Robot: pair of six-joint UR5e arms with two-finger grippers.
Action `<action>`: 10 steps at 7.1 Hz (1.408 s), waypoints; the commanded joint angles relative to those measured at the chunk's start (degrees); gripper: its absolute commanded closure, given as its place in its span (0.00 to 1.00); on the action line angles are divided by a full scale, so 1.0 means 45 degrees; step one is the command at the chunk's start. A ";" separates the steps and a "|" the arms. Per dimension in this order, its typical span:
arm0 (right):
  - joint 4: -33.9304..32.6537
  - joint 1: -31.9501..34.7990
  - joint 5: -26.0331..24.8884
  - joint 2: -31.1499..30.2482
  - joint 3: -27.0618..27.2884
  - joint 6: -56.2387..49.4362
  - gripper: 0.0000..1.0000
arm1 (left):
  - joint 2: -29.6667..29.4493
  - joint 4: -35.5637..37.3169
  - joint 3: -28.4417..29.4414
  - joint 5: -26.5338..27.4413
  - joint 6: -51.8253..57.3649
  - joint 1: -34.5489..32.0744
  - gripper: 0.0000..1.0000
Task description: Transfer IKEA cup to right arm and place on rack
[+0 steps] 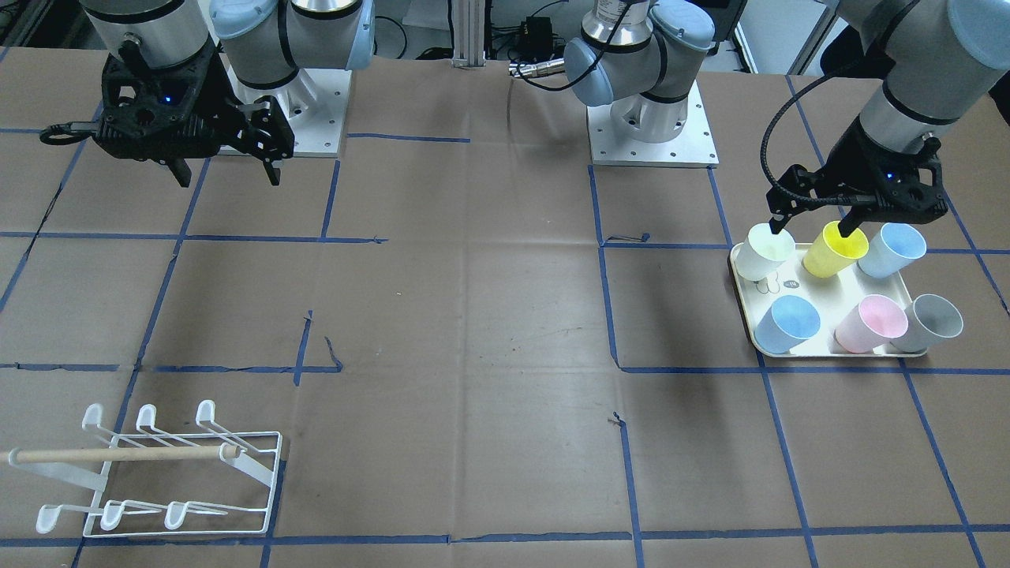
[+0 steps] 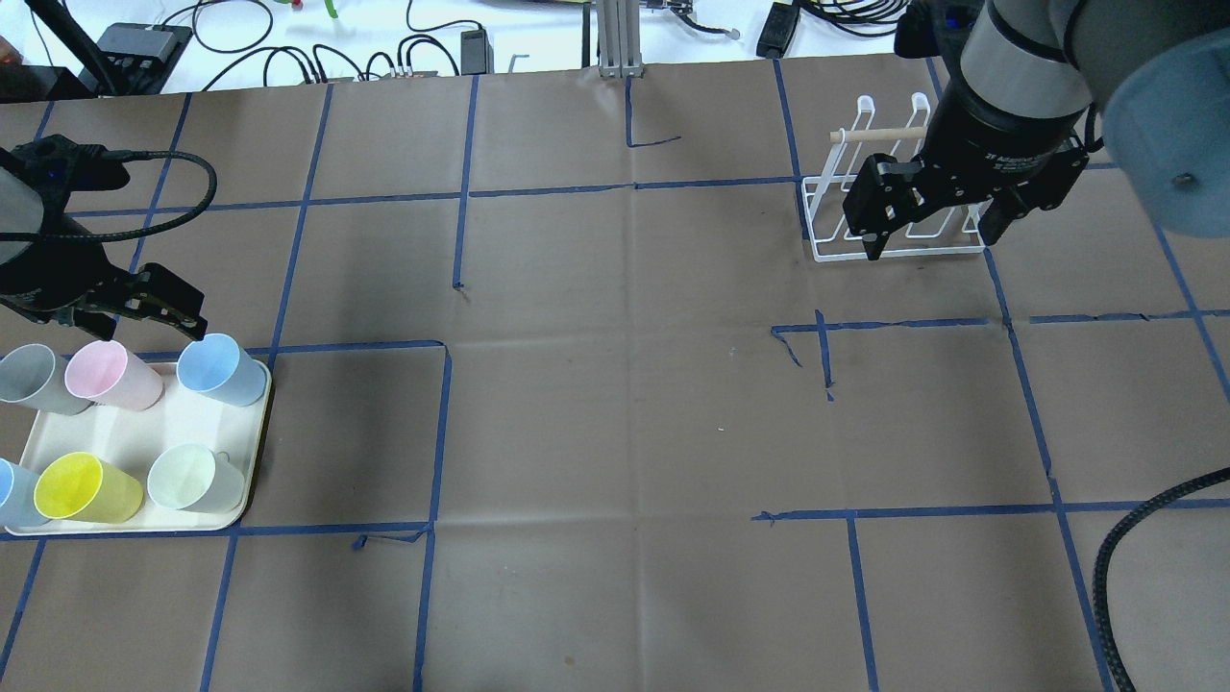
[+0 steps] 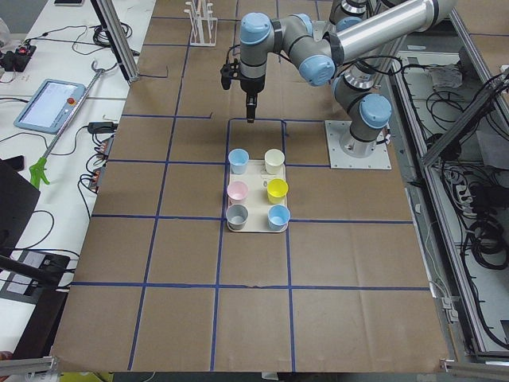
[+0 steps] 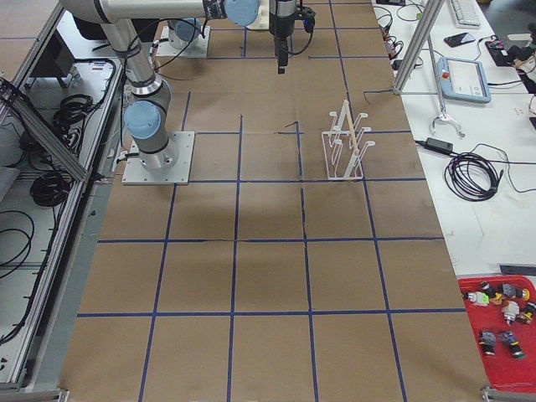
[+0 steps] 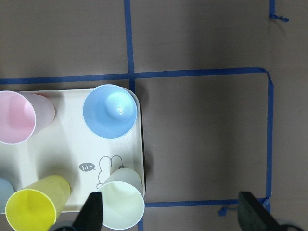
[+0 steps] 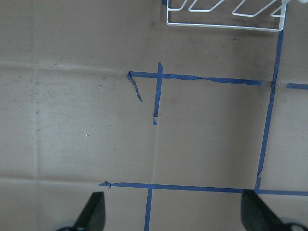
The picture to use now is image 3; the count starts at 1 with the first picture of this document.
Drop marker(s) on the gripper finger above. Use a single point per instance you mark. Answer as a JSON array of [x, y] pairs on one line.
[[250, 112]]

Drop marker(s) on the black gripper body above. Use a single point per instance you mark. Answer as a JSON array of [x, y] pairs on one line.
[[252, 84]]

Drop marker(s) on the light blue cup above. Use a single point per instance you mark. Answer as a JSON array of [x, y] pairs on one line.
[[278, 217], [238, 159]]

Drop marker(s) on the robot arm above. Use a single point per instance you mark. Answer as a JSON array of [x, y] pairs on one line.
[[346, 56], [346, 13]]

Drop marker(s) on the pale green cup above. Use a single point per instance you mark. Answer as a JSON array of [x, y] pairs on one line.
[[274, 159]]

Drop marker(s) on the pink cup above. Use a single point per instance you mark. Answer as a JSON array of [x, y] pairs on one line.
[[237, 192]]

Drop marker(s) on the yellow cup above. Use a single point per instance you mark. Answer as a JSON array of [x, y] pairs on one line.
[[277, 190]]

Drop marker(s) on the grey cup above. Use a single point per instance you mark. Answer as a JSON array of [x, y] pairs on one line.
[[237, 216]]

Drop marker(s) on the cream plastic tray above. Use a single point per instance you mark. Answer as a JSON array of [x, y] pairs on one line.
[[257, 202]]

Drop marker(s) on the blue teach pendant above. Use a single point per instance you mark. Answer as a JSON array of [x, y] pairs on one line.
[[50, 106]]

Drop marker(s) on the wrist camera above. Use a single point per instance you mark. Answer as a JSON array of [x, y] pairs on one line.
[[229, 72]]

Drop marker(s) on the white wire cup rack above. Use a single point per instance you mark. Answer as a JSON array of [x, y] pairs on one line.
[[203, 23]]

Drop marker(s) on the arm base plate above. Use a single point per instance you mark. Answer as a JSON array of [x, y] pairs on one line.
[[322, 33], [347, 153]]

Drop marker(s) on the aluminium frame post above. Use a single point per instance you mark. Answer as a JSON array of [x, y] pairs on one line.
[[109, 20]]

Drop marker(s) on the green handled reacher grabber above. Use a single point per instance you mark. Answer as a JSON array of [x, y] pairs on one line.
[[37, 170]]

